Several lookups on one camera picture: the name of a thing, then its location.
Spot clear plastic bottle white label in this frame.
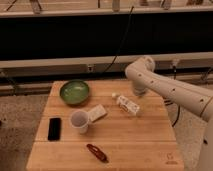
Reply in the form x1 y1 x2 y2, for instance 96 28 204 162
112 93 140 116

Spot white plastic cup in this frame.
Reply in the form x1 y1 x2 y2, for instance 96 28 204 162
70 110 90 134

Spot black hanging cable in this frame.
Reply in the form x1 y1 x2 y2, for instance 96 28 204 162
101 5 135 74

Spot white rectangular box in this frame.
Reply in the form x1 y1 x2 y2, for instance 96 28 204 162
88 105 107 122

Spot green bowl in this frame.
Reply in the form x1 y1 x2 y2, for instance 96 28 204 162
59 80 90 105

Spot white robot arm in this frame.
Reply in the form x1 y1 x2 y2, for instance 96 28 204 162
125 56 213 171

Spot black cable behind table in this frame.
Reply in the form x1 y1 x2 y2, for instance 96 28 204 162
163 66 182 128

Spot black smartphone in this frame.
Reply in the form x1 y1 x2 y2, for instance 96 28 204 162
48 118 61 141

